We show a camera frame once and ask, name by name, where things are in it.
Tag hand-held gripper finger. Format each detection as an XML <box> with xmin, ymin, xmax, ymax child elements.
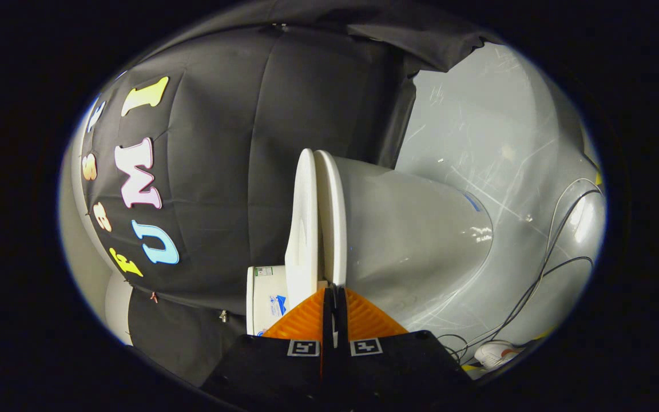
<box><xmin>335</xmin><ymin>287</ymin><xmax>476</xmax><ymax>410</ymax></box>
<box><xmin>201</xmin><ymin>287</ymin><xmax>333</xmax><ymax>410</ymax></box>

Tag white toilet lid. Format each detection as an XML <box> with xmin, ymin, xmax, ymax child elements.
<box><xmin>285</xmin><ymin>149</ymin><xmax>320</xmax><ymax>310</ymax></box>

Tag white toilet seat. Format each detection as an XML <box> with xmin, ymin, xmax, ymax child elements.
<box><xmin>313</xmin><ymin>150</ymin><xmax>348</xmax><ymax>288</ymax></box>

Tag white toilet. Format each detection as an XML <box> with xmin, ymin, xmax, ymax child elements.
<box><xmin>246</xmin><ymin>153</ymin><xmax>493</xmax><ymax>336</ymax></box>

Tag white sneaker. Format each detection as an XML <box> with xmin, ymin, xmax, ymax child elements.
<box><xmin>474</xmin><ymin>340</ymin><xmax>525</xmax><ymax>370</ymax></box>

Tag black backdrop cloth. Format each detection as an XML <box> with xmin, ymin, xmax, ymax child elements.
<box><xmin>81</xmin><ymin>3</ymin><xmax>502</xmax><ymax>387</ymax></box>

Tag long black cable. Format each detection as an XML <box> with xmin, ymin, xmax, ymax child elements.
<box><xmin>438</xmin><ymin>189</ymin><xmax>604</xmax><ymax>365</ymax></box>

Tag long white cable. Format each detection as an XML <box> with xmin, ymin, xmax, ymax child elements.
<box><xmin>544</xmin><ymin>176</ymin><xmax>602</xmax><ymax>270</ymax></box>

